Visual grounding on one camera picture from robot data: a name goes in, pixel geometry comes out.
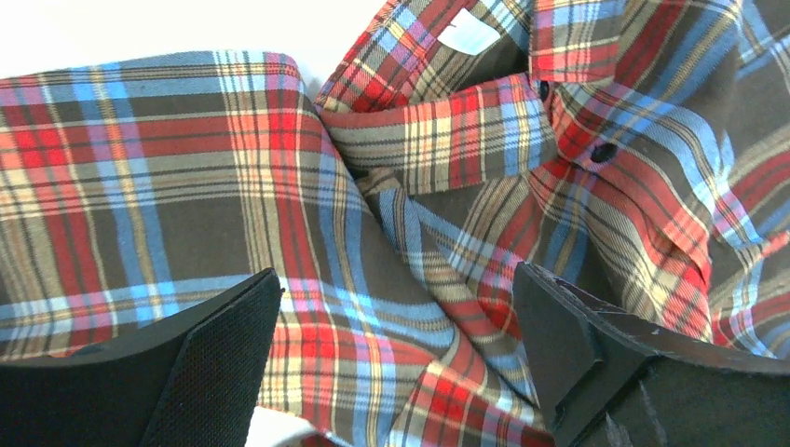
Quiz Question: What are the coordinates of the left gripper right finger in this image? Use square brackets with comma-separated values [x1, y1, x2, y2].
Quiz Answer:
[512, 263, 789, 446]

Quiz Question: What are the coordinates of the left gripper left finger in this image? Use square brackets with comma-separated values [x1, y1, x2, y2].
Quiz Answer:
[1, 269, 283, 446]

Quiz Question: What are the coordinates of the plaid flannel shirt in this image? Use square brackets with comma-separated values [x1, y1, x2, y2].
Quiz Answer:
[1, 1, 789, 446]

